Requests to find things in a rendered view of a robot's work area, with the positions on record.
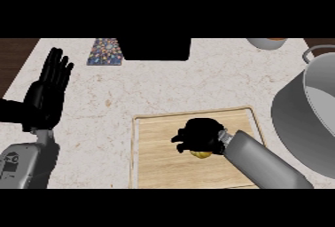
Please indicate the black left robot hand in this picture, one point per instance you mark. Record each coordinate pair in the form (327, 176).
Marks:
(43, 97)

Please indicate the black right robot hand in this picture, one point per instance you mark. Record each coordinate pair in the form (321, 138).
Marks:
(200, 133)

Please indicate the yellow squash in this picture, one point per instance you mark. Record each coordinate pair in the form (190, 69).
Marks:
(201, 154)

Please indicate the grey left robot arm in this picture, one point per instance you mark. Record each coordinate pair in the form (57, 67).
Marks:
(24, 161)

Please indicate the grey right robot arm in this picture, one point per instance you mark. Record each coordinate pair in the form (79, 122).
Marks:
(260, 161)

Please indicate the pale wooden tray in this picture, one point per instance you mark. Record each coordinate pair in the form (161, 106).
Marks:
(175, 168)

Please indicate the large grey metal pot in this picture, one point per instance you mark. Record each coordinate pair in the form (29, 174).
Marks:
(308, 118)

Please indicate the colourful patterned box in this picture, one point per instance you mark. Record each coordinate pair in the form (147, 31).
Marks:
(105, 52)

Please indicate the black appliance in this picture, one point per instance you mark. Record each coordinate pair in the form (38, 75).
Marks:
(156, 48)

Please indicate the grey bowl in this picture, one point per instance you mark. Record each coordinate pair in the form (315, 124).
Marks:
(268, 43)

